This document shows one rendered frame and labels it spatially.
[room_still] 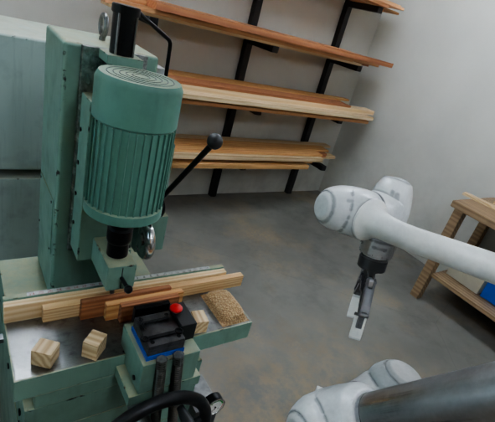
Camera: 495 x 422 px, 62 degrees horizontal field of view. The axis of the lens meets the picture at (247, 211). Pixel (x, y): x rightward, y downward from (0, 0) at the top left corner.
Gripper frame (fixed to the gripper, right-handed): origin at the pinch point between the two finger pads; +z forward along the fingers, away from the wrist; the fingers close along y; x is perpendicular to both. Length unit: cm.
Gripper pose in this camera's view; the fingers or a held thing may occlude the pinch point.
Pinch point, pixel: (353, 323)
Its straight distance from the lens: 120.8
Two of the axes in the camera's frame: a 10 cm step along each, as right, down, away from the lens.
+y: -2.0, 1.6, -9.7
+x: 9.5, 2.5, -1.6
